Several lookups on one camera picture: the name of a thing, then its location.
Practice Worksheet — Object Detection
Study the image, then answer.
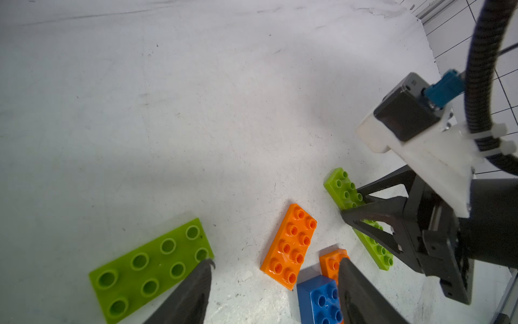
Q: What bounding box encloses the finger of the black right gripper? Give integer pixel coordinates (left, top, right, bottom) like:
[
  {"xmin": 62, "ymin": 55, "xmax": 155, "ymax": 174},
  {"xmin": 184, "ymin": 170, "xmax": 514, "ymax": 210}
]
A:
[
  {"xmin": 341, "ymin": 197, "xmax": 422, "ymax": 273},
  {"xmin": 357, "ymin": 166, "xmax": 416, "ymax": 197}
]

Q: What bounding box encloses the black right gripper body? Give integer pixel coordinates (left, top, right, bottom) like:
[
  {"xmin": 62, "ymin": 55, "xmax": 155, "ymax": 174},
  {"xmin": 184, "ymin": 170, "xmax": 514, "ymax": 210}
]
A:
[{"xmin": 402, "ymin": 174, "xmax": 517, "ymax": 305}]

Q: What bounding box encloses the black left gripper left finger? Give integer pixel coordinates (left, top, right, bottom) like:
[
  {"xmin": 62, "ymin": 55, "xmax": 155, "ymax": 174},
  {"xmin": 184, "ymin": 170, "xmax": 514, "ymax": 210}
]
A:
[{"xmin": 144, "ymin": 259, "xmax": 215, "ymax": 323}]

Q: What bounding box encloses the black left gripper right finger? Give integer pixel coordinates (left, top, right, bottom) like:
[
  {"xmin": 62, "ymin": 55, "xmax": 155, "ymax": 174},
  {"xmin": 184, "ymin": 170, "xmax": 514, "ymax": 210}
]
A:
[{"xmin": 338, "ymin": 258, "xmax": 408, "ymax": 323}]

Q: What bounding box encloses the blue lego brick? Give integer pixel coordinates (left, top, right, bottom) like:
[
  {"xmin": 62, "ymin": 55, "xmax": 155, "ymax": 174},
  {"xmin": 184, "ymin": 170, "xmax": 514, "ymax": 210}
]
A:
[{"xmin": 297, "ymin": 275, "xmax": 343, "ymax": 324}]

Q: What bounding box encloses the orange lego plate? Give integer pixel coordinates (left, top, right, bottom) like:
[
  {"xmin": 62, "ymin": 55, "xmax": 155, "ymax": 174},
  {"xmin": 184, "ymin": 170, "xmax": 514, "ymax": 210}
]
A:
[
  {"xmin": 260, "ymin": 204, "xmax": 317, "ymax": 290},
  {"xmin": 319, "ymin": 248, "xmax": 349, "ymax": 284}
]

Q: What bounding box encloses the green lego plate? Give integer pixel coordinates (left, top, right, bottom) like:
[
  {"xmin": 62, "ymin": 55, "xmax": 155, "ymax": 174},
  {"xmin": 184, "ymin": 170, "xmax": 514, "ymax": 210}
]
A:
[
  {"xmin": 324, "ymin": 167, "xmax": 394, "ymax": 271},
  {"xmin": 89, "ymin": 218, "xmax": 214, "ymax": 323}
]

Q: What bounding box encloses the black corrugated cable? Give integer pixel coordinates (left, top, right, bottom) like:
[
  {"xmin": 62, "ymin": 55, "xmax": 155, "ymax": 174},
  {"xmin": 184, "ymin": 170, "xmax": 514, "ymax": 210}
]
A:
[{"xmin": 464, "ymin": 0, "xmax": 518, "ymax": 177}]

